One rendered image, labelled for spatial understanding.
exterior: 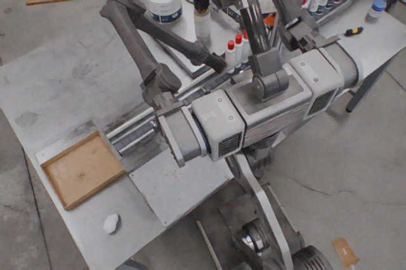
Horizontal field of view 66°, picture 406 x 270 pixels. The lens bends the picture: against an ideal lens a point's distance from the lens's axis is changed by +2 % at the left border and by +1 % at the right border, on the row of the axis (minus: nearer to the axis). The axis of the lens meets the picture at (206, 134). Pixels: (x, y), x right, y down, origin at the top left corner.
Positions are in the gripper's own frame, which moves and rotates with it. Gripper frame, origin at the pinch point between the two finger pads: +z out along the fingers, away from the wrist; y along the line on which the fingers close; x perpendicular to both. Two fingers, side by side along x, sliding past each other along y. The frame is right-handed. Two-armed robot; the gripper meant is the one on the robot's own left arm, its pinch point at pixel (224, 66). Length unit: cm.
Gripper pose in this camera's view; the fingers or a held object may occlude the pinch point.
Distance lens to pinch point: 164.1
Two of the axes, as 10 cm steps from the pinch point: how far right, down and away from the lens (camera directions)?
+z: 5.0, 0.1, 8.6
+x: -6.0, 7.2, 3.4
